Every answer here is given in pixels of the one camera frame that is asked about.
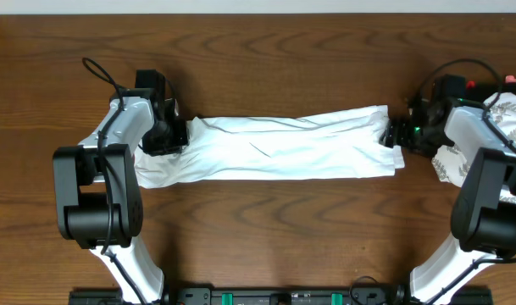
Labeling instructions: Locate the white printed t-shirt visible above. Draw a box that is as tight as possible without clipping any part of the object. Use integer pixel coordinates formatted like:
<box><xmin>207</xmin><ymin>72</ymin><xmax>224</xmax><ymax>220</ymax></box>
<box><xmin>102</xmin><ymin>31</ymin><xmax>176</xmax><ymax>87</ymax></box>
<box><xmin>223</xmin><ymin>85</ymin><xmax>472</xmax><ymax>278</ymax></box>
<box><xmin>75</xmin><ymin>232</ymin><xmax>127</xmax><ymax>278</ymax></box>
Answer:
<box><xmin>135</xmin><ymin>105</ymin><xmax>405</xmax><ymax>189</ymax></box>

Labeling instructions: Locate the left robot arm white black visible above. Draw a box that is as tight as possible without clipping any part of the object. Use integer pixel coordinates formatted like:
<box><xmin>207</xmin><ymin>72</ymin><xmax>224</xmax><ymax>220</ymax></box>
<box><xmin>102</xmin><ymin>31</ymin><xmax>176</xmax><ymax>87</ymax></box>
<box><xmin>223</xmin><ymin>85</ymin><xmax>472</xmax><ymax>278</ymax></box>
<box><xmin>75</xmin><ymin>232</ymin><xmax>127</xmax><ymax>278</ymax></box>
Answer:
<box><xmin>53</xmin><ymin>69</ymin><xmax>189</xmax><ymax>304</ymax></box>

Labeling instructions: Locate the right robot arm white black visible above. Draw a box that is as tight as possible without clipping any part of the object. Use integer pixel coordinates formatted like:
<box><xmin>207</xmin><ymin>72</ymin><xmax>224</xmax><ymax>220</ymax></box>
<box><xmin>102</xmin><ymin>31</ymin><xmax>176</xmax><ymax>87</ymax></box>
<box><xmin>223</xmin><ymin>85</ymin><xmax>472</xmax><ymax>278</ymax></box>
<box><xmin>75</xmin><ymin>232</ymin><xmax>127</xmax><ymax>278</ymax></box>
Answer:
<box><xmin>380</xmin><ymin>75</ymin><xmax>516</xmax><ymax>304</ymax></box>

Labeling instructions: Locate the black garment with red details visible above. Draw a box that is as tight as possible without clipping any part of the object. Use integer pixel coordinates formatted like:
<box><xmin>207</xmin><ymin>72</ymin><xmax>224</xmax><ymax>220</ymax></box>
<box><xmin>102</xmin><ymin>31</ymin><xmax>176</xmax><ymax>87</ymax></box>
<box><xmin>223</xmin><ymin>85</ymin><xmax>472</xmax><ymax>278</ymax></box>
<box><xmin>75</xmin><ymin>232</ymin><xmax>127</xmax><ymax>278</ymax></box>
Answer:
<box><xmin>465</xmin><ymin>75</ymin><xmax>516</xmax><ymax>102</ymax></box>

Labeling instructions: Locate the white fern pattern cloth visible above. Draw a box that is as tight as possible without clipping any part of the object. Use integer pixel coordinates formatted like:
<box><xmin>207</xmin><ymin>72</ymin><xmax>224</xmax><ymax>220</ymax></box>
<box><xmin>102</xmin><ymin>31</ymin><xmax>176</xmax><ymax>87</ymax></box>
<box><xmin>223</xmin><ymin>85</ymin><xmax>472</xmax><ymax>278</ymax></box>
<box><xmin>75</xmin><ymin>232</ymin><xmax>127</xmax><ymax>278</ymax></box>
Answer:
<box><xmin>432</xmin><ymin>93</ymin><xmax>516</xmax><ymax>187</ymax></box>

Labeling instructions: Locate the black mounting rail with clamps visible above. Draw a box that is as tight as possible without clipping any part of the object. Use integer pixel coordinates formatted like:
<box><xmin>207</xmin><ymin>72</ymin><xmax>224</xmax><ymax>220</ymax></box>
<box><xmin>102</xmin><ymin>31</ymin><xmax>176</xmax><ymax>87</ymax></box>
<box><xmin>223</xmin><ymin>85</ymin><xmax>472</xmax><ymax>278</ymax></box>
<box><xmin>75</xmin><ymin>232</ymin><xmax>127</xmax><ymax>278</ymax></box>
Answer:
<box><xmin>68</xmin><ymin>283</ymin><xmax>494</xmax><ymax>305</ymax></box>

